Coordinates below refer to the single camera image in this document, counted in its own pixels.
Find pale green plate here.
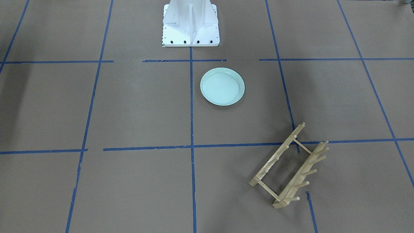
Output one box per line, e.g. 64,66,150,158
200,67,245,106

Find brown paper table cover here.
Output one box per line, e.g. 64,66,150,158
1,0,413,233

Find wooden dish rack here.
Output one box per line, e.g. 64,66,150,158
249,122,329,208

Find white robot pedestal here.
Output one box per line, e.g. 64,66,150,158
162,0,220,47

